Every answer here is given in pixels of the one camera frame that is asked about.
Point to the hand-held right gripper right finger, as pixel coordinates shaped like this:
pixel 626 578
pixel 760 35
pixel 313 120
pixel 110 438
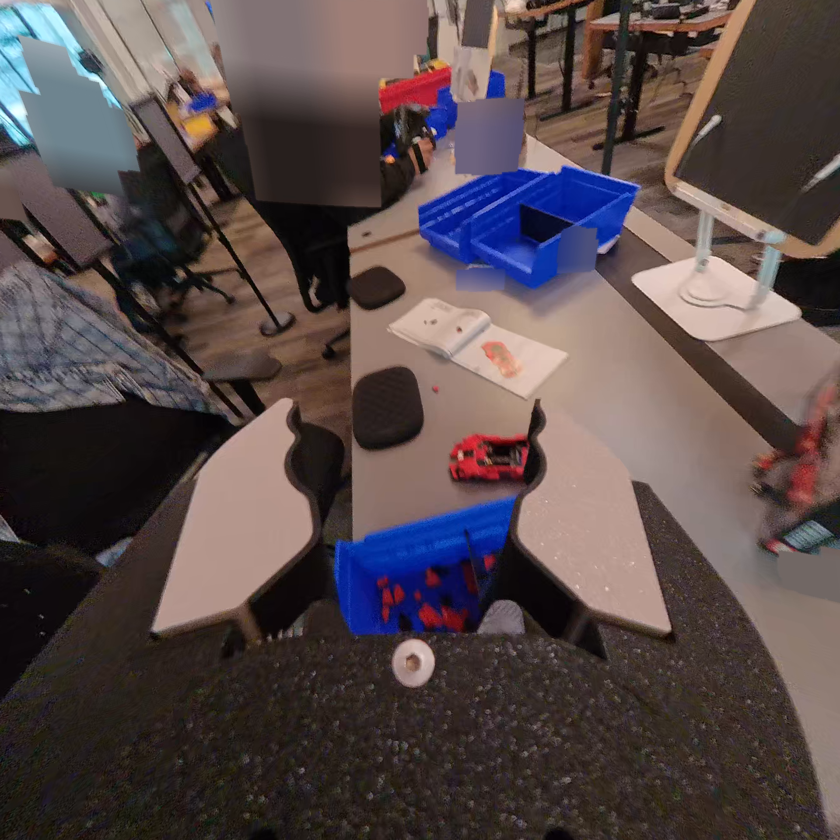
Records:
pixel 584 525

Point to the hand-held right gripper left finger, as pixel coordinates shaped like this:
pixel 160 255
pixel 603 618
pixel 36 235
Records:
pixel 243 518

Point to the red lego car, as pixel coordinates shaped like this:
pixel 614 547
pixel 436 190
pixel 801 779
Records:
pixel 489 456

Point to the blue bin with lego pieces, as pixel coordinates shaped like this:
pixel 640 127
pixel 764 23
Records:
pixel 420 538

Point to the pile of red lego pieces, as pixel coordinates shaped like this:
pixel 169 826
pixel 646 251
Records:
pixel 433 613

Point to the lego instruction booklet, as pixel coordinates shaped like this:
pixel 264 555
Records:
pixel 472 341

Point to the red and black lego model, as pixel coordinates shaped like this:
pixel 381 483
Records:
pixel 804 472

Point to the black chair armrest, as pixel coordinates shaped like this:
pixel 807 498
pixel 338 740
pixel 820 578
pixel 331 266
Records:
pixel 243 369

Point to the person's black pants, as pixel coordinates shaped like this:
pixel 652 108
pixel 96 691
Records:
pixel 98 472

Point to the large black cushion pad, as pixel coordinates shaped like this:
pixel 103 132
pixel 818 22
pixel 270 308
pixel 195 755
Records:
pixel 387 407

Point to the person's plaid shirt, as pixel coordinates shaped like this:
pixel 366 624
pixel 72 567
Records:
pixel 79 341

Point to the white screen stand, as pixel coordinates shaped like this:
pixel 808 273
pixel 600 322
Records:
pixel 722 302

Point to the small black cushion pad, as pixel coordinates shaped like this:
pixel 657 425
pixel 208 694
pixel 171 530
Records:
pixel 376 287

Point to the black office chair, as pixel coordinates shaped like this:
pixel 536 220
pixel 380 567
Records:
pixel 164 256

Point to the blue bin with black divider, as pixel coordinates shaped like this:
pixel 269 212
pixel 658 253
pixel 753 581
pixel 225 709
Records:
pixel 590 193

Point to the empty blue storage bin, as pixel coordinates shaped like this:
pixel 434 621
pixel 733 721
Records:
pixel 453 210

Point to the small blue storage bin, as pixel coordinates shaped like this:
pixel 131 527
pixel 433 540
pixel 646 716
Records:
pixel 489 85

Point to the wood-framed black screen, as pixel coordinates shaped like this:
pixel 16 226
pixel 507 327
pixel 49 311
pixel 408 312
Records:
pixel 768 111

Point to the red storage bin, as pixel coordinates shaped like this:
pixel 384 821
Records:
pixel 413 92

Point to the white printed box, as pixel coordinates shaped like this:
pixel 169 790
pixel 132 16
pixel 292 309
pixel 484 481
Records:
pixel 471 72

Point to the wooden desk with black legs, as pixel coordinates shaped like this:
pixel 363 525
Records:
pixel 548 10
pixel 656 23

